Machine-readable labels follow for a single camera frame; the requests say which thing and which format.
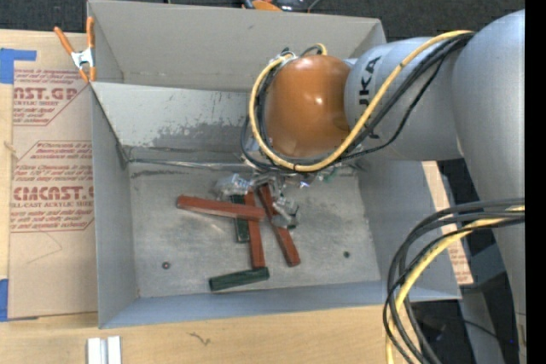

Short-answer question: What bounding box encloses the grey metal bin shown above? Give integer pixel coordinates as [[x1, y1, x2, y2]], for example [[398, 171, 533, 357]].
[[86, 0, 462, 330]]

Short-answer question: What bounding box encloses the red-brown flat block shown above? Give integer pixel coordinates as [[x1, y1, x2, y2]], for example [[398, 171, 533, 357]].
[[257, 184, 302, 269], [243, 190, 267, 270], [176, 194, 267, 222]]

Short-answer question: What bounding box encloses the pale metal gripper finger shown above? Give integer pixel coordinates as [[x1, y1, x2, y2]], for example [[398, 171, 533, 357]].
[[270, 194, 301, 229], [214, 173, 255, 201]]

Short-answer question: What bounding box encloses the brown cardboard board, red print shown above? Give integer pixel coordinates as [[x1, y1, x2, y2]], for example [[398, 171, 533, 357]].
[[0, 28, 100, 321]]

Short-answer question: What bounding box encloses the dark green flat block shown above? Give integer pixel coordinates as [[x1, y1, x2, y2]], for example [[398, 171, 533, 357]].
[[208, 266, 271, 292], [229, 194, 251, 244]]

